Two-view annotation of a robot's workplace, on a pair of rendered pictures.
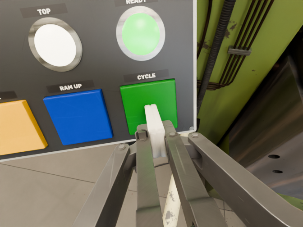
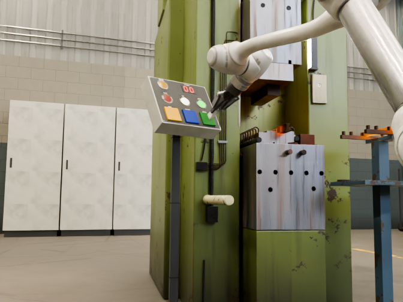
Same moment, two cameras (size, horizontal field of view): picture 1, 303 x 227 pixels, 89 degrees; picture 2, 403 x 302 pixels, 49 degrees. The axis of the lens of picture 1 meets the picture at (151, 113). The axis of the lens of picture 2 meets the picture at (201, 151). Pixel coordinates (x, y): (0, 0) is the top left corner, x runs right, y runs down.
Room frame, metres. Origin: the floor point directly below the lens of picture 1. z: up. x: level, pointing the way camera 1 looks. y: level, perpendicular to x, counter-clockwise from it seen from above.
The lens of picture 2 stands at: (-1.63, 1.19, 0.63)
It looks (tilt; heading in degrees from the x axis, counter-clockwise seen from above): 6 degrees up; 327
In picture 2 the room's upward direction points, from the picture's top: 1 degrees clockwise
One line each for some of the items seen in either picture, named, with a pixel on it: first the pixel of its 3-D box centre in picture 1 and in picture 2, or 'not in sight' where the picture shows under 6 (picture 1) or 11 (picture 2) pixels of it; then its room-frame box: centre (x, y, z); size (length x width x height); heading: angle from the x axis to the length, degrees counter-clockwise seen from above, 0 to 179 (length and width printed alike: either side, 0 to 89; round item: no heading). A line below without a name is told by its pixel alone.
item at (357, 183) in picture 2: not in sight; (381, 183); (-0.22, -0.84, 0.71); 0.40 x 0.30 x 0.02; 72
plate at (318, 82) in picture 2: not in sight; (318, 88); (0.14, -0.78, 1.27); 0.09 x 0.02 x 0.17; 69
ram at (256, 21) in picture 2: not in sight; (269, 41); (0.31, -0.56, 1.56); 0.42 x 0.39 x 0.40; 159
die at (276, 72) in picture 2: not in sight; (262, 81); (0.33, -0.52, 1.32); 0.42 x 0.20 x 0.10; 159
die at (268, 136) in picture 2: not in sight; (263, 141); (0.33, -0.52, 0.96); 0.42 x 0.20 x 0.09; 159
